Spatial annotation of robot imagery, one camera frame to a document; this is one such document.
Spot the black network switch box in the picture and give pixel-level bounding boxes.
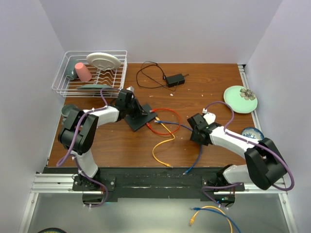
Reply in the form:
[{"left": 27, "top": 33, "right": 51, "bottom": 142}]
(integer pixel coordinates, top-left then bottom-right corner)
[{"left": 124, "top": 104, "right": 157, "bottom": 132}]

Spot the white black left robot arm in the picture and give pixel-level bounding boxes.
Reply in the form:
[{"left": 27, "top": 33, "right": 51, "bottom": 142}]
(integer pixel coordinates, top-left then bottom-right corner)
[{"left": 56, "top": 88, "right": 156, "bottom": 190}]

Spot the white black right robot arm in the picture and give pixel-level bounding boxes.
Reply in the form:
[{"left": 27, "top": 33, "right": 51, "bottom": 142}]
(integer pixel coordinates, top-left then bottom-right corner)
[{"left": 187, "top": 114, "right": 289, "bottom": 191}]

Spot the grey green plate in rack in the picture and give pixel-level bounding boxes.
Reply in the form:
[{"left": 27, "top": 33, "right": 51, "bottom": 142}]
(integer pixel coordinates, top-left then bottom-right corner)
[{"left": 76, "top": 84, "right": 114, "bottom": 90}]

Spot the black power adapter brick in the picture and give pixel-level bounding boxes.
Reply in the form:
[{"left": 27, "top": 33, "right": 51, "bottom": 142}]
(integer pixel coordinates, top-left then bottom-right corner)
[{"left": 166, "top": 73, "right": 185, "bottom": 87}]

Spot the pink plastic cup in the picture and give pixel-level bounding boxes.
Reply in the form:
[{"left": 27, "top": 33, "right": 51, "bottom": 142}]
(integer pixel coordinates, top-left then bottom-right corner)
[{"left": 75, "top": 62, "right": 92, "bottom": 82}]

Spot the blue white patterned bowl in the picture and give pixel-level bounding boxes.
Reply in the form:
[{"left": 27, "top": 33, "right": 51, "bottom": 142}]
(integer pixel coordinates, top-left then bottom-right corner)
[{"left": 241, "top": 127, "right": 264, "bottom": 140}]

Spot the mint green flower plate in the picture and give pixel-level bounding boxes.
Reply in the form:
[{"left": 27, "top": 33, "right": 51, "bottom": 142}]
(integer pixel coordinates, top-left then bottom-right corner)
[{"left": 224, "top": 85, "right": 258, "bottom": 114}]

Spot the white plate in rack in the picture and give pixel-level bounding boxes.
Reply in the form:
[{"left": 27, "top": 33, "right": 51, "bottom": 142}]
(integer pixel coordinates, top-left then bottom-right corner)
[{"left": 86, "top": 52, "right": 121, "bottom": 69}]

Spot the grey ceramic mug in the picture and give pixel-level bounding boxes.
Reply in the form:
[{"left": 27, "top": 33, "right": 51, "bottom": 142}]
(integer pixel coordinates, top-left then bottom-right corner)
[{"left": 61, "top": 104, "right": 77, "bottom": 124}]

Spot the dark green cup in rack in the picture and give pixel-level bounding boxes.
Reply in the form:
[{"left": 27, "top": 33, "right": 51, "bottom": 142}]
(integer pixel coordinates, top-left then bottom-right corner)
[{"left": 65, "top": 60, "right": 78, "bottom": 81}]

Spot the dark round object bottom edge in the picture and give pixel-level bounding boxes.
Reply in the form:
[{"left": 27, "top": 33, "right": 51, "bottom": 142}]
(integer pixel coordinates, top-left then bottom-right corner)
[{"left": 37, "top": 228, "right": 67, "bottom": 233}]

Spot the red ethernet cable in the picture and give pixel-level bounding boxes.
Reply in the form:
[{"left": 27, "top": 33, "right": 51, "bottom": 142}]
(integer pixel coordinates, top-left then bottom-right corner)
[{"left": 145, "top": 108, "right": 182, "bottom": 135}]

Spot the black mains plug cable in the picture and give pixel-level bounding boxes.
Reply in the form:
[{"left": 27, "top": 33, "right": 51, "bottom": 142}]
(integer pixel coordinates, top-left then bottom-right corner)
[{"left": 136, "top": 61, "right": 168, "bottom": 89}]

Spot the white wire dish rack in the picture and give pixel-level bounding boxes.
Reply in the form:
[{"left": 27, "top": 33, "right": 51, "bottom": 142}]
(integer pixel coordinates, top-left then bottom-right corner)
[{"left": 52, "top": 50, "right": 127, "bottom": 98}]

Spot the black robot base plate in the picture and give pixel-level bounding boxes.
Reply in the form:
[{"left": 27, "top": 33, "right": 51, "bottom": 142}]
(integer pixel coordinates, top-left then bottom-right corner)
[{"left": 72, "top": 167, "right": 245, "bottom": 204}]

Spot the spare blue ethernet cable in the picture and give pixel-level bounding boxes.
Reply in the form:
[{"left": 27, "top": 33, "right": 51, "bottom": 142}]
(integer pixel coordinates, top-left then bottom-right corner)
[{"left": 189, "top": 206, "right": 242, "bottom": 233}]

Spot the spare yellow ethernet cable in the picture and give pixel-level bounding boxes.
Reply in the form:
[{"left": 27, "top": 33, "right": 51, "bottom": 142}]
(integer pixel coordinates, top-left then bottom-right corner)
[{"left": 189, "top": 205, "right": 234, "bottom": 233}]

